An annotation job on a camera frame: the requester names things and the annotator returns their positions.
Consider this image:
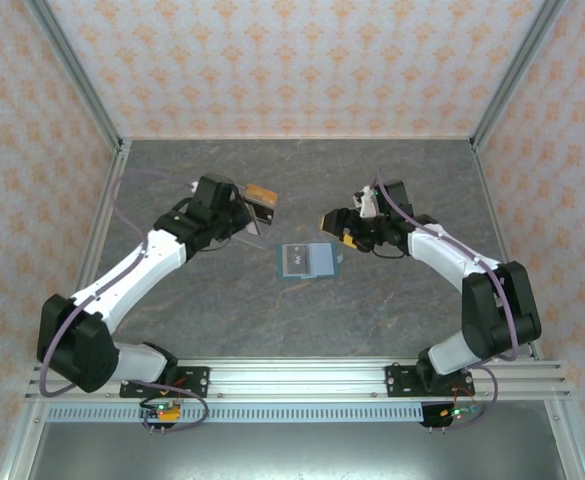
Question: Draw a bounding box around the teal card holder wallet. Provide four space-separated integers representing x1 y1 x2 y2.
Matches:
275 241 346 282

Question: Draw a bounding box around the grey VIP card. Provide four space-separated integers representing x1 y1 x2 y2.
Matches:
281 244 313 276

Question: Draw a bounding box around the gold VIP card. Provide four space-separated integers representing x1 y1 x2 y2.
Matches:
245 183 279 207

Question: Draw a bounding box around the controller board with LEDs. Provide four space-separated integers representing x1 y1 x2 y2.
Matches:
421 402 484 430
139 399 183 426

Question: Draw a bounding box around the grey metal panel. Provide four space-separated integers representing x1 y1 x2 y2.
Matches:
21 422 568 480

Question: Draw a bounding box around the aluminium side rail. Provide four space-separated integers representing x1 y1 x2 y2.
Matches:
470 140 542 362
71 139 134 306

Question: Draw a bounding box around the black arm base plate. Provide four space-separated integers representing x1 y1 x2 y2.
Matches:
384 364 474 400
119 365 212 400

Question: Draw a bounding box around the aluminium mounting rail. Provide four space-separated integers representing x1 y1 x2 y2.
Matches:
24 357 573 402

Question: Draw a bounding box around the grey slotted cable duct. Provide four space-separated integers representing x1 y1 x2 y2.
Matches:
45 403 426 425

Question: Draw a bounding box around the aluminium frame post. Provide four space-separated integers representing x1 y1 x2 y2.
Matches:
24 0 126 151
470 0 571 151

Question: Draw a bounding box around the aluminium frame leg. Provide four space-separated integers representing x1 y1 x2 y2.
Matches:
0 399 48 480
544 399 585 480

